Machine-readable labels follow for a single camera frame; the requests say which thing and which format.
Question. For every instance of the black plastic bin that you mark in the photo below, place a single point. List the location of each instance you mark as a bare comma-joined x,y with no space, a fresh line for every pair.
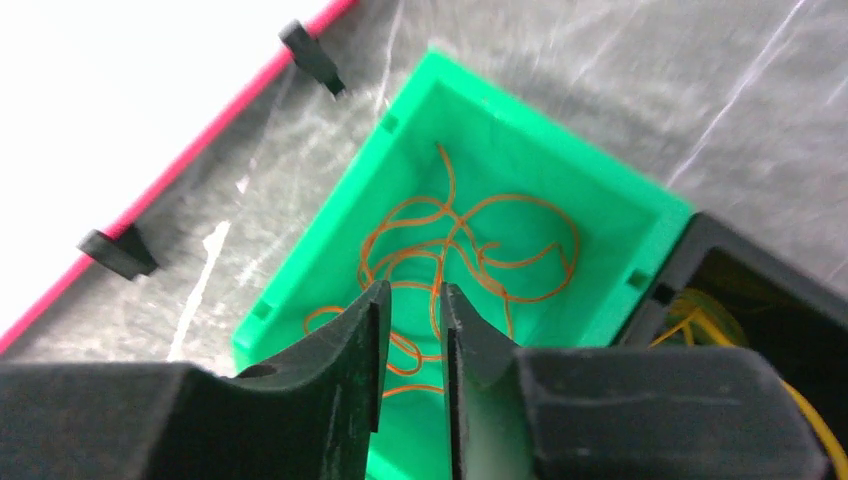
796,323

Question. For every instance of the pink framed whiteboard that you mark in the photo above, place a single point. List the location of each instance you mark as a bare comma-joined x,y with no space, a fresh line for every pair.
103,105

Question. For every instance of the green plastic bin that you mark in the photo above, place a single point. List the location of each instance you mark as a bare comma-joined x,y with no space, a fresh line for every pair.
552,240

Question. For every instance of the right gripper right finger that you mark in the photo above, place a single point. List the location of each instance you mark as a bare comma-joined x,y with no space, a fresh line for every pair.
615,413

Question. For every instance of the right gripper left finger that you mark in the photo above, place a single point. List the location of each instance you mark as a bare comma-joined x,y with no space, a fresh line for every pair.
307,412

